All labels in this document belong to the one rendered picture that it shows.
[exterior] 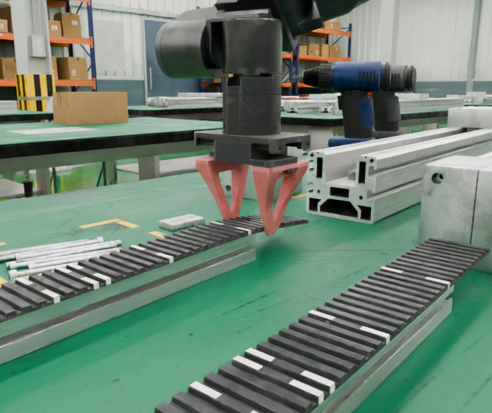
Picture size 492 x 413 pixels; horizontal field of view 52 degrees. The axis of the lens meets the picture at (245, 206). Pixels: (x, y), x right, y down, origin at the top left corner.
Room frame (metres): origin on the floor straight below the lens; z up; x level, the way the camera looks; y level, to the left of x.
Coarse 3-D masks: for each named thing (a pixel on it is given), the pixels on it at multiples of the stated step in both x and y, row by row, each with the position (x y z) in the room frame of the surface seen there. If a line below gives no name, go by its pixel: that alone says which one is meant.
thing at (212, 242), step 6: (174, 234) 0.45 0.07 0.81; (180, 234) 0.45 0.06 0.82; (186, 234) 0.45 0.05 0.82; (192, 234) 0.45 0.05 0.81; (198, 234) 0.45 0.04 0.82; (204, 234) 0.45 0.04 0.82; (192, 240) 0.43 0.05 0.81; (198, 240) 0.43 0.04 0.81; (204, 240) 0.43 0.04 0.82; (210, 240) 0.43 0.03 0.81; (216, 240) 0.43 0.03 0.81; (222, 240) 0.43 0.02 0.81; (210, 246) 0.42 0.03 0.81; (216, 246) 0.43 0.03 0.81
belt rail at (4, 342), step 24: (240, 240) 0.46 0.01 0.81; (168, 264) 0.39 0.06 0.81; (192, 264) 0.41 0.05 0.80; (216, 264) 0.43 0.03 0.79; (240, 264) 0.46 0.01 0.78; (120, 288) 0.35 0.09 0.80; (144, 288) 0.38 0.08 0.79; (168, 288) 0.39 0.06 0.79; (48, 312) 0.31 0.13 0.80; (72, 312) 0.33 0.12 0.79; (96, 312) 0.33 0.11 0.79; (120, 312) 0.35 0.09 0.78; (0, 336) 0.28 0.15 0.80; (24, 336) 0.30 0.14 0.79; (48, 336) 0.31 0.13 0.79; (0, 360) 0.28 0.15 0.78
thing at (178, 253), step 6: (150, 240) 0.43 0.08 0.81; (138, 246) 0.42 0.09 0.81; (144, 246) 0.42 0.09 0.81; (150, 246) 0.41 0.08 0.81; (156, 246) 0.42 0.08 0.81; (162, 246) 0.42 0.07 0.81; (168, 246) 0.41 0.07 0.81; (174, 246) 0.41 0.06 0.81; (162, 252) 0.40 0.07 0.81; (168, 252) 0.40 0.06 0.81; (174, 252) 0.40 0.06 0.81; (180, 252) 0.40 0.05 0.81; (186, 252) 0.40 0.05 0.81; (192, 252) 0.40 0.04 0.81; (174, 258) 0.39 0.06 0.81; (180, 258) 0.39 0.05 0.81
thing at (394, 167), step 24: (360, 144) 0.75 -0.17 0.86; (384, 144) 0.80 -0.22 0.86; (408, 144) 0.87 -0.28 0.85; (432, 144) 0.76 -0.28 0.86; (456, 144) 0.84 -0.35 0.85; (480, 144) 0.97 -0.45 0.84; (312, 168) 0.68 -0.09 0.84; (336, 168) 0.68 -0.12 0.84; (360, 168) 0.63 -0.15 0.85; (384, 168) 0.66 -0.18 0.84; (408, 168) 0.69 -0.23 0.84; (312, 192) 0.68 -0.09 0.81; (336, 192) 0.67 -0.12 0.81; (360, 192) 0.62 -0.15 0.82; (384, 192) 0.66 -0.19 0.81; (408, 192) 0.70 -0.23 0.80; (336, 216) 0.64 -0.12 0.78; (360, 216) 0.62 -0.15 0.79; (384, 216) 0.64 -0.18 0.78
